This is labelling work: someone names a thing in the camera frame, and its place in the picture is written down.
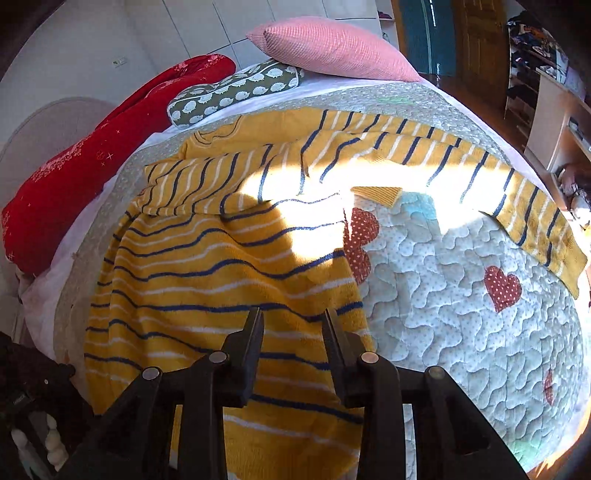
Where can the white round headboard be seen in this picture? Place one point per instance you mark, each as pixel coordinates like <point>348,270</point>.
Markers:
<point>45,133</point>

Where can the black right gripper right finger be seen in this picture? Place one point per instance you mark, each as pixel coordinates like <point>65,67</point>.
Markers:
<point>419,417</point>

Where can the white glossy wardrobe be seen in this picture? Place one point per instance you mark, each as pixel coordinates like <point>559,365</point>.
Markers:
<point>173,31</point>

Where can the beige wooden desk shelf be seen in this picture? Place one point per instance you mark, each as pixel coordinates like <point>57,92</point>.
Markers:
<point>558,147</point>

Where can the green sheep pattern bolster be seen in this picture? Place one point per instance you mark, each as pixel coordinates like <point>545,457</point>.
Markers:
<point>197,102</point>

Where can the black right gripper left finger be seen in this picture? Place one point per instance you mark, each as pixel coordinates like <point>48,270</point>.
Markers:
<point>169,425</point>

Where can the yellow striped knit sweater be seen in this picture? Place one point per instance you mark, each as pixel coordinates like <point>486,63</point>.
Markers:
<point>258,258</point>

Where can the quilted heart pattern bedspread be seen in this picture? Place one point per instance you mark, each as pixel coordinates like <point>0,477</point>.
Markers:
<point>461,322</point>

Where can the red patterned blanket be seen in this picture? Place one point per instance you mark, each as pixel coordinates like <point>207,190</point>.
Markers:
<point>45,206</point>

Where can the pink textured pillow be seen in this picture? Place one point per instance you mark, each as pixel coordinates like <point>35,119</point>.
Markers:
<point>330,47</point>

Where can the brown wooden door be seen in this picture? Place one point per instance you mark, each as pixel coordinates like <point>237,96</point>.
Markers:
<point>482,44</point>

